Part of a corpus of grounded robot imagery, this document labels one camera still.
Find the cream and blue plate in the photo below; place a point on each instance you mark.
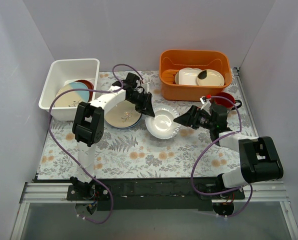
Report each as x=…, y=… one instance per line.
x=72, y=98

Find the white fluted deep plate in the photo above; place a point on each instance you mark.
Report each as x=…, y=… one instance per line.
x=162, y=126

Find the floral patterned table mat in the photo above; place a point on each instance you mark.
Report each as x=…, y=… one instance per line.
x=135, y=153

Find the cream green floral plate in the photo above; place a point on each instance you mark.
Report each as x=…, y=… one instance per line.
x=123, y=115

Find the aluminium frame rail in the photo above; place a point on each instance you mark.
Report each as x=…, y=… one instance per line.
x=270, y=191

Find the red and black mug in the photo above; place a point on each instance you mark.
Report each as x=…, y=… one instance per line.
x=228, y=101

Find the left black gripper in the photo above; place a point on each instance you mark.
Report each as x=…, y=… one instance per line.
x=143, y=102

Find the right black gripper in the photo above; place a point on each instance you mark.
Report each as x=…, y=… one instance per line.
x=193, y=118

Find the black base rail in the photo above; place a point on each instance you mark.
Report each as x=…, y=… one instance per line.
x=151, y=193

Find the blue plate under cream plate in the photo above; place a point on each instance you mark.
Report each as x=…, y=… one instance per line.
x=133, y=125

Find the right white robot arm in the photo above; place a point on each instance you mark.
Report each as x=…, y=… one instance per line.
x=258, y=156

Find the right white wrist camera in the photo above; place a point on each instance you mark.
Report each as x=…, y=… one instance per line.
x=205, y=101

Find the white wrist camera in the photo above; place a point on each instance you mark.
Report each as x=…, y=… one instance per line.
x=205, y=101
x=145, y=83

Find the white rectangular dish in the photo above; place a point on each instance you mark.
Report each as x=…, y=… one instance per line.
x=187, y=76

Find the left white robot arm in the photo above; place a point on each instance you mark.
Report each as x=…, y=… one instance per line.
x=88, y=125

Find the cream plate with black mark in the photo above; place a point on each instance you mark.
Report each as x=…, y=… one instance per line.
x=210, y=78

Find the orange plastic bin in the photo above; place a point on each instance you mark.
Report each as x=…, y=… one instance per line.
x=173, y=60

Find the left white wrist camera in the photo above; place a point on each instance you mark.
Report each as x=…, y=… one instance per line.
x=145, y=83

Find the red-brown scalloped plate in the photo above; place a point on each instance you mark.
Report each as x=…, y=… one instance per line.
x=89, y=86

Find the white plastic bin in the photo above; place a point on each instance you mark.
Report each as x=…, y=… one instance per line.
x=61, y=73

